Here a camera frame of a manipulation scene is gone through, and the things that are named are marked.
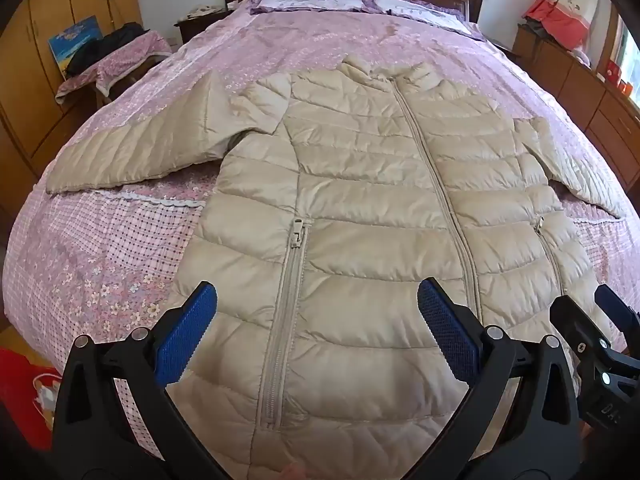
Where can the clutter on nightstand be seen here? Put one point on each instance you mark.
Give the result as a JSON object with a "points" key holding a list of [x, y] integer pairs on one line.
{"points": [[204, 11]]}

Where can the pink floral bedspread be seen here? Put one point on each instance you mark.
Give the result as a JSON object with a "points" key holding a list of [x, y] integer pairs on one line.
{"points": [[125, 240]]}

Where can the dark wooden nightstand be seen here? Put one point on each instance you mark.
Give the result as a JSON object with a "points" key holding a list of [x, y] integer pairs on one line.
{"points": [[197, 27]]}

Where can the red pink cloth pile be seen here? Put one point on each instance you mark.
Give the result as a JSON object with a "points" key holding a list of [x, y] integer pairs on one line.
{"points": [[560, 15]]}

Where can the light wooden wardrobe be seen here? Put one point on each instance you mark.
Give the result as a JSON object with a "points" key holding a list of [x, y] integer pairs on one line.
{"points": [[30, 110]]}

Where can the window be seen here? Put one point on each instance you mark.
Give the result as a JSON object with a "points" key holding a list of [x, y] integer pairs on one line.
{"points": [[627, 50]]}

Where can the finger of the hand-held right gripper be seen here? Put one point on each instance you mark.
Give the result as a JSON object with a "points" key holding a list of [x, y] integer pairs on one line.
{"points": [[577, 325], [622, 317]]}

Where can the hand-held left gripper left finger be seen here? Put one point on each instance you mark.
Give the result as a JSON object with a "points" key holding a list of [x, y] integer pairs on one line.
{"points": [[186, 331]]}

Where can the light wooden dresser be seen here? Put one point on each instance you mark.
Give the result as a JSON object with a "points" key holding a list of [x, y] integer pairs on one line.
{"points": [[575, 85]]}

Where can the white purple frilled pillow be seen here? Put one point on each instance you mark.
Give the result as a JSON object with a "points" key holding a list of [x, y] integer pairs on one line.
{"points": [[425, 10], [310, 2]]}

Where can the black clothes pile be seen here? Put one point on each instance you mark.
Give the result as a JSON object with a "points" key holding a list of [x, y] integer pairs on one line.
{"points": [[107, 42]]}

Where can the red bag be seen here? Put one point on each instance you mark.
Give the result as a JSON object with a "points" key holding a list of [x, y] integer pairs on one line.
{"points": [[20, 390]]}

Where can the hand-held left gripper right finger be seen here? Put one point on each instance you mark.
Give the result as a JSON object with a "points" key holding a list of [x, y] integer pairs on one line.
{"points": [[447, 331]]}

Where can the pink floral covered stool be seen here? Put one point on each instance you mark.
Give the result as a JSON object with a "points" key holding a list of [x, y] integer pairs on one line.
{"points": [[120, 60]]}

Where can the beige down jacket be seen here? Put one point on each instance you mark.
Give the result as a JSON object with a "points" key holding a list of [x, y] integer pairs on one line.
{"points": [[360, 200]]}

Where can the red boxes on dresser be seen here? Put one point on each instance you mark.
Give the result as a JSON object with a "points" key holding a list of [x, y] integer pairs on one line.
{"points": [[615, 75]]}

